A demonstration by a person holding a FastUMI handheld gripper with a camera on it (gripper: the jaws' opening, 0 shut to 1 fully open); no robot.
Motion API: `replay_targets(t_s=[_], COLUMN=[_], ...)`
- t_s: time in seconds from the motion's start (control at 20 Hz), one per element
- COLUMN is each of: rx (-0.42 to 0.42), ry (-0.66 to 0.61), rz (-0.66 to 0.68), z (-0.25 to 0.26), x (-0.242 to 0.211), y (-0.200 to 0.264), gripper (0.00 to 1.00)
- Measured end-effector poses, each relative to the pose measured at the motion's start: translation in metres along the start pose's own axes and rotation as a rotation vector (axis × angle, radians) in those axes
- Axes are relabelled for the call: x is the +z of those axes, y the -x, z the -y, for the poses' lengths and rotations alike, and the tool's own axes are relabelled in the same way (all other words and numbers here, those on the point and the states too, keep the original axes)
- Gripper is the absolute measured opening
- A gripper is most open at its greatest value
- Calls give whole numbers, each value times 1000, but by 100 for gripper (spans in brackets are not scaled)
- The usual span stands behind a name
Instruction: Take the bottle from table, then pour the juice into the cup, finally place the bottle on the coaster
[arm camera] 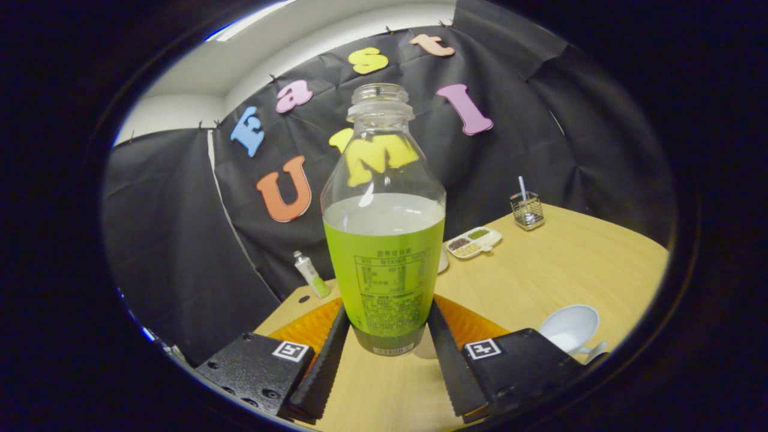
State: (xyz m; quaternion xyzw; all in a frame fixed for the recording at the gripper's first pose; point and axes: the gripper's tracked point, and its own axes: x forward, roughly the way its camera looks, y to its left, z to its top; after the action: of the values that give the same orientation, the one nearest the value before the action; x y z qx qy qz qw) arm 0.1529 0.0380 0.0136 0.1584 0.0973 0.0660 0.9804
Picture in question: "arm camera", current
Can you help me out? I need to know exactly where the wooden table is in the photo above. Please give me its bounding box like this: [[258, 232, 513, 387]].
[[254, 204, 670, 431]]

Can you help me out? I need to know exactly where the wire mesh holder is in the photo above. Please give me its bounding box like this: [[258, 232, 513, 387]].
[[510, 192, 546, 232]]

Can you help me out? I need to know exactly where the clear juice bottle green label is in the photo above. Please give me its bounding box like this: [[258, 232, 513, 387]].
[[320, 83, 448, 357]]

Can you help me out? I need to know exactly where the white cup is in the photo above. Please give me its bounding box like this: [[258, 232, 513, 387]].
[[538, 304, 608, 361]]

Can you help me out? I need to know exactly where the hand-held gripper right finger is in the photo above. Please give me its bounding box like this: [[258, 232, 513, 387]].
[[428, 295, 587, 418]]

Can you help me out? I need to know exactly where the white divided dish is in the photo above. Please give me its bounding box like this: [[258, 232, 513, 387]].
[[445, 227, 503, 260]]

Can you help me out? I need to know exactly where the small white green bottle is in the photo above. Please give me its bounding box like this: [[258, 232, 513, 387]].
[[293, 251, 332, 299]]

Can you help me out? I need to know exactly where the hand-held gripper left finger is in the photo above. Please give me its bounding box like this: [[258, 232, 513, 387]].
[[194, 298, 350, 422]]

